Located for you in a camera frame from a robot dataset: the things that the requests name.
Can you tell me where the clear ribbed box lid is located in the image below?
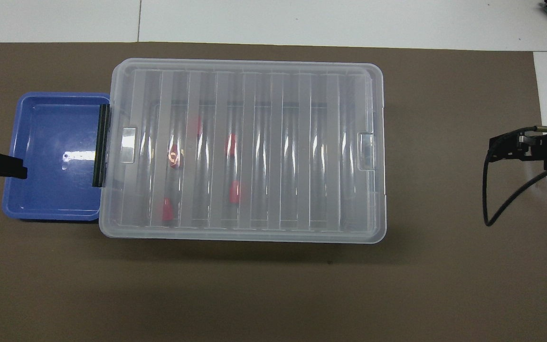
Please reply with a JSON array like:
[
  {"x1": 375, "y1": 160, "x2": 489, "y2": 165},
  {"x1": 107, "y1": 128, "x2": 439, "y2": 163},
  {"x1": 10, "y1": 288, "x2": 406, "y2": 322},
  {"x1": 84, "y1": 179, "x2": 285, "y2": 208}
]
[{"x1": 99, "y1": 58, "x2": 387, "y2": 244}]

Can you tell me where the blue plastic tray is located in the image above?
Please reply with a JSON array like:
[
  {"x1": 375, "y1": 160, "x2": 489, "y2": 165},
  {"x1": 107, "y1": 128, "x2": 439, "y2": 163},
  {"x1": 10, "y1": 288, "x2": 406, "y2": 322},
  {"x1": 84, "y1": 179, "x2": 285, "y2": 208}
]
[{"x1": 2, "y1": 92, "x2": 113, "y2": 223}]

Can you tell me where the clear plastic storage box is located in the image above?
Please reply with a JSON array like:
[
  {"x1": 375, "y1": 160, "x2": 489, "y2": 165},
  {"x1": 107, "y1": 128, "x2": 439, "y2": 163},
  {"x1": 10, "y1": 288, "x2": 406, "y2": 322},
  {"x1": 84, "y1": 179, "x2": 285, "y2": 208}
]
[{"x1": 105, "y1": 62, "x2": 387, "y2": 240}]

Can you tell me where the brown table mat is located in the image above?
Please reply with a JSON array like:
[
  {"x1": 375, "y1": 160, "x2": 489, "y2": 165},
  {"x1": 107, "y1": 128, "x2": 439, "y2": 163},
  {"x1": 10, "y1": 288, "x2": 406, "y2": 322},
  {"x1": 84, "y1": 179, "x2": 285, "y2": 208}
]
[{"x1": 0, "y1": 42, "x2": 547, "y2": 342}]

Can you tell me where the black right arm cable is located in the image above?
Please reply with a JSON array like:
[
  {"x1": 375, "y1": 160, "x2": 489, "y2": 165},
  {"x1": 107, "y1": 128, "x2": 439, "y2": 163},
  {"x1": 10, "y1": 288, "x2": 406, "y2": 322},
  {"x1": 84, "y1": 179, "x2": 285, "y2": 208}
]
[{"x1": 481, "y1": 124, "x2": 547, "y2": 227}]

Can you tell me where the black box latch handle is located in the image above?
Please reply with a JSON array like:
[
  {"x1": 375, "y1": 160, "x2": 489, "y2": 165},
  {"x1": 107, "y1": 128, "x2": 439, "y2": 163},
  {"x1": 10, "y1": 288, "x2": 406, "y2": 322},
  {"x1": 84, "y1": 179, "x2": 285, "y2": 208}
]
[{"x1": 92, "y1": 104, "x2": 112, "y2": 188}]

